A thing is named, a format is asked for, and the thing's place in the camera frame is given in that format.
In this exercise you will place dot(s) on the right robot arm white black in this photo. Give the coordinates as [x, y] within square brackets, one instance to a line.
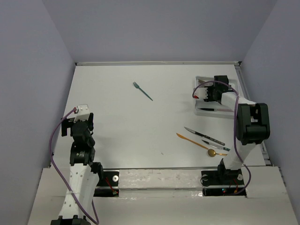
[251, 127]

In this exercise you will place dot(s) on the silver fork black speckled handle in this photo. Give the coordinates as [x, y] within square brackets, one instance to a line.
[200, 81]

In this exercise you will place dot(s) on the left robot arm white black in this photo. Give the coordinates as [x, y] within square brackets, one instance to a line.
[84, 172]

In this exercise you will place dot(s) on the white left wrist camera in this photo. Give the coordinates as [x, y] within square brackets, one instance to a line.
[82, 113]

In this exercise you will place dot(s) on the small silver knife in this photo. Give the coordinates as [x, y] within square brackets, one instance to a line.
[216, 146]

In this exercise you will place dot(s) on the knife black speckled handle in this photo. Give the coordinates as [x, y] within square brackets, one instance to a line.
[205, 136]

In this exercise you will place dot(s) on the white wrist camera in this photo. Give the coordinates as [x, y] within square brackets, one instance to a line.
[201, 93]
[82, 113]

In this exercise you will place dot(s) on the gold spoon orange handle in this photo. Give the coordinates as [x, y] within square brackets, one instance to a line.
[182, 137]

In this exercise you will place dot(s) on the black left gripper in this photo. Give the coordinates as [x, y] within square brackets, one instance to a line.
[66, 123]

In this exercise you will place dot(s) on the teal fork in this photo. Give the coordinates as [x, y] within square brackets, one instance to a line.
[139, 88]

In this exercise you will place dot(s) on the white compartment tray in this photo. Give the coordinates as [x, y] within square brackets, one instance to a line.
[199, 103]

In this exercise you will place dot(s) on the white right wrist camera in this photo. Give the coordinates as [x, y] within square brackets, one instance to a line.
[201, 93]

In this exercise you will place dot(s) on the gold utensil teal handle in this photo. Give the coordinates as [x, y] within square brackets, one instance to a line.
[212, 153]

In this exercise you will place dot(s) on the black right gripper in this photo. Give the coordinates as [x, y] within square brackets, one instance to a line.
[210, 88]

